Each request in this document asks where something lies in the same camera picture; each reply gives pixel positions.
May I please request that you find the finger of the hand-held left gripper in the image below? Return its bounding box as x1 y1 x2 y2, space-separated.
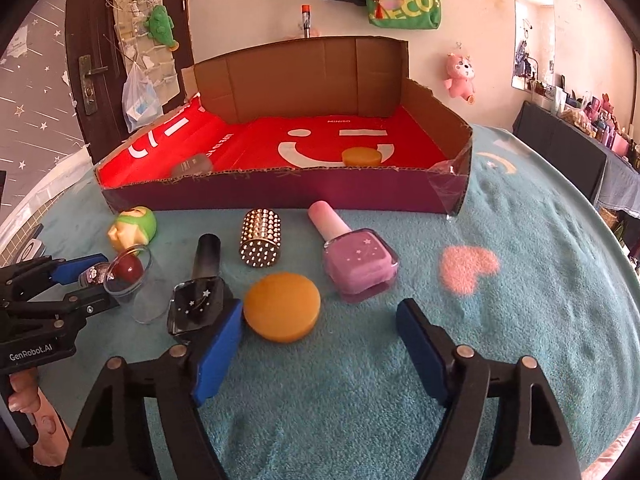
0 254 111 306
50 287 121 332

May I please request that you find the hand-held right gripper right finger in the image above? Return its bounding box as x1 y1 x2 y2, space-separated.
395 297 583 480

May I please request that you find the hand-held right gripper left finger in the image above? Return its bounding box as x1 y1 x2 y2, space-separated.
60 297 246 480

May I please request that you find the glitter bottle with red cap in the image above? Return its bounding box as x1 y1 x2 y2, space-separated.
78 254 143 288

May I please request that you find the clear plastic cup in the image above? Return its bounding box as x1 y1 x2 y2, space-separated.
103 244 153 324

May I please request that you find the black star nail polish bottle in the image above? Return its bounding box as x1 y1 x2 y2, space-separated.
166 233 236 346

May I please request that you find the green and yellow toy figure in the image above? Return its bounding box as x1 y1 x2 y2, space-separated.
108 206 158 253

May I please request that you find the large yellow round disc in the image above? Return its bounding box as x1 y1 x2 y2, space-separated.
243 272 321 344

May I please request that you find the gold studded cylinder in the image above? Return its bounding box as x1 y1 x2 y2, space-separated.
238 207 282 270

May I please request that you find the cardboard box with red lining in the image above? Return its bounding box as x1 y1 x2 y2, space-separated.
95 36 473 221

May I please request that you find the person's left hand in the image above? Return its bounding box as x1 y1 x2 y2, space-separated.
7 367 76 468

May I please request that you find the white black-edged device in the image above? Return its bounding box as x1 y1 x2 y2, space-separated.
20 237 46 261

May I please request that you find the grey star print sheet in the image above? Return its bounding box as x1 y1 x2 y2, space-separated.
0 0 91 211

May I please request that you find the grey square eyeshadow case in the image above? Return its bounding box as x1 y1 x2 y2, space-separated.
171 154 215 179

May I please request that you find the white plastic bag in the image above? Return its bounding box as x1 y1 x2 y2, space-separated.
122 62 162 133

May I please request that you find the small yellow round disc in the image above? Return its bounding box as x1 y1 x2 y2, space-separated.
342 147 381 167

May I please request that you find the dark brown door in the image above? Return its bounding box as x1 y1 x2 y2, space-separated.
65 0 193 163

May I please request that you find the dark cloth covered desk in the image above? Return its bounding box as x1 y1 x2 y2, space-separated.
512 100 640 221

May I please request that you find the clear hanging pocket organizer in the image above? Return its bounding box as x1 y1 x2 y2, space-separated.
103 0 180 111

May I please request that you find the green plush toy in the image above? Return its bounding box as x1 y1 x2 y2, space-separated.
144 5 180 51

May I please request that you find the pink plush toy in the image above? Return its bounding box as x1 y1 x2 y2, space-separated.
444 52 477 102

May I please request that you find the row of cosmetic bottles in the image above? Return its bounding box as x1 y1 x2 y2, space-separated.
532 75 640 161

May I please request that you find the metal door handle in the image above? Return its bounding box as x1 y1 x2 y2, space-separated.
77 55 108 116

